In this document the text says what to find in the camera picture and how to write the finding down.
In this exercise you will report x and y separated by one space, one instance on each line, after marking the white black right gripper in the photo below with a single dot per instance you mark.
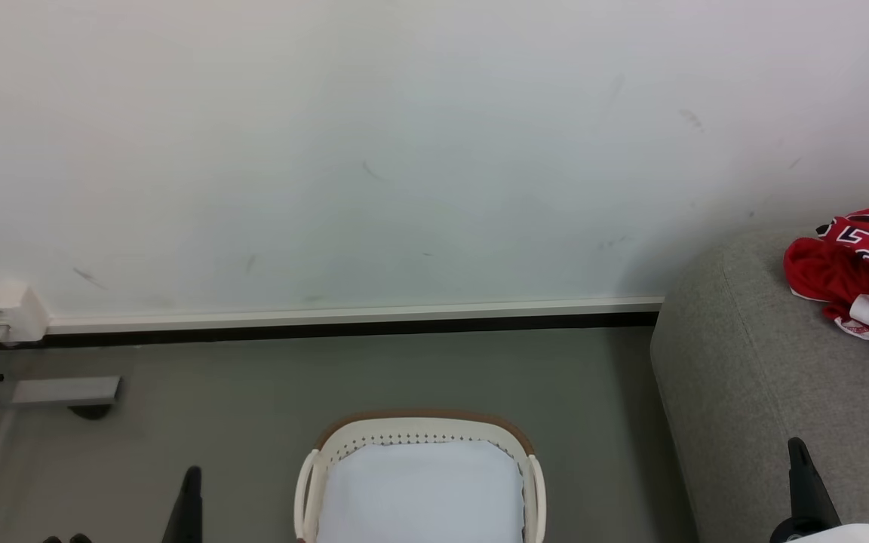
849 534

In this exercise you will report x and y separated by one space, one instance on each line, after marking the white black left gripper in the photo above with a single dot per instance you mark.
69 539

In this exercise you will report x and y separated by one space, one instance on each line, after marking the red white sports jersey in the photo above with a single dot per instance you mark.
834 264

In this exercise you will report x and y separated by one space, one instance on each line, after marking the grey fabric sofa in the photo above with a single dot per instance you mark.
751 392

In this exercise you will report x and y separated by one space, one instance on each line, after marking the black caster wheel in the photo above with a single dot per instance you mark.
90 411

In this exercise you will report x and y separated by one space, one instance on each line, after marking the white cloth basket lining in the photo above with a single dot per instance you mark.
419 494

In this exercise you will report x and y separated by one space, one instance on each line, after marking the white laundry basket brown rim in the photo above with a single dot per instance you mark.
419 428

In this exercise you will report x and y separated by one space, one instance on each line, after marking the white black baseboard strip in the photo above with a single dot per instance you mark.
351 317

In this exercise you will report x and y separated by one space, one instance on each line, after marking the grey metal frame leg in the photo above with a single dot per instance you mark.
61 391

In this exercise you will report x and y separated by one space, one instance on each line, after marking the white wall socket box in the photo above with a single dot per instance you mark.
6 308

